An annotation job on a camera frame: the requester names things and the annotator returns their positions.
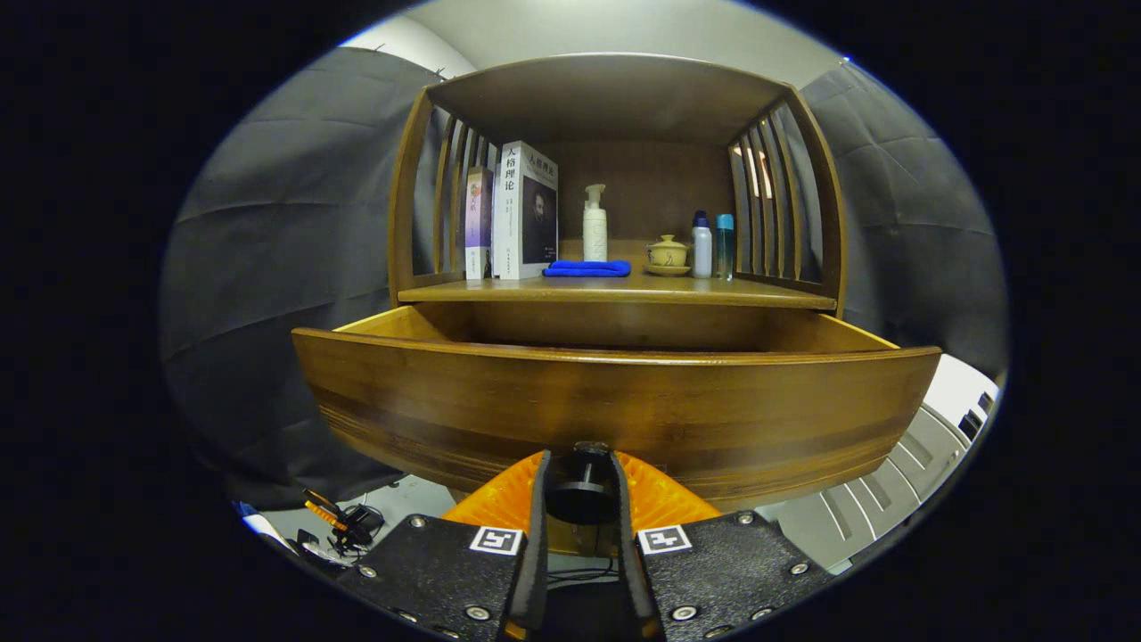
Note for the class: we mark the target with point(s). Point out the orange black tool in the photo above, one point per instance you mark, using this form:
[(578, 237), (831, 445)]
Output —
[(343, 526)]

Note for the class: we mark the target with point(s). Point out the white grey drawer unit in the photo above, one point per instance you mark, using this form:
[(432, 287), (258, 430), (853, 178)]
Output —
[(891, 481)]

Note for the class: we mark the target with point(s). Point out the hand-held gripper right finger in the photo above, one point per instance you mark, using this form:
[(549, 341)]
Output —
[(628, 553)]

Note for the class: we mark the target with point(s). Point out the white pump bottle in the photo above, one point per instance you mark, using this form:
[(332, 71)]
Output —
[(595, 236)]

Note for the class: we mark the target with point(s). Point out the wooden countertop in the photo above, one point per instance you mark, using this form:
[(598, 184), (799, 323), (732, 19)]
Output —
[(642, 287)]

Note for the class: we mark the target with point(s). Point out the brown wooden cabinet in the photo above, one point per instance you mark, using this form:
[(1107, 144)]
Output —
[(606, 98)]

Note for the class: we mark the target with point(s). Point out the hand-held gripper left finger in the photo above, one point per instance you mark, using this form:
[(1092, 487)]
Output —
[(533, 553)]

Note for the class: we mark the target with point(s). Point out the blue folded cloth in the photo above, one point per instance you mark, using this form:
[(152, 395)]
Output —
[(584, 268)]

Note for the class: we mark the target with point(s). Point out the wooden drawer with black knob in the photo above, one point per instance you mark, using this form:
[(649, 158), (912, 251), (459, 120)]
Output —
[(624, 410)]

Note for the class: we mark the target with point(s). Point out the thick white portrait book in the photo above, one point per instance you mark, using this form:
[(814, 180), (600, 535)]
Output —
[(510, 223)]

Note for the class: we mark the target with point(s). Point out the clear bottle teal cap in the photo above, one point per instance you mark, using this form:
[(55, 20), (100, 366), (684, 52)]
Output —
[(725, 250)]

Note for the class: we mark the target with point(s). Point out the white bottle dark blue cap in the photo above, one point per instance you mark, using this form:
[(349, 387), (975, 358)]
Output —
[(702, 254)]

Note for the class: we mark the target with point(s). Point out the thin purple book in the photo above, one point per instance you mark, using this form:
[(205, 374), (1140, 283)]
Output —
[(479, 223)]

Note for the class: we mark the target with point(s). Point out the yellow lidded teacup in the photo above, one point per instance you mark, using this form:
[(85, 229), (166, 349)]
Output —
[(668, 253)]

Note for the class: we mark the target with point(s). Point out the yellow saucer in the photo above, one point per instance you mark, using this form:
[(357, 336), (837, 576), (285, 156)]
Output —
[(668, 270)]

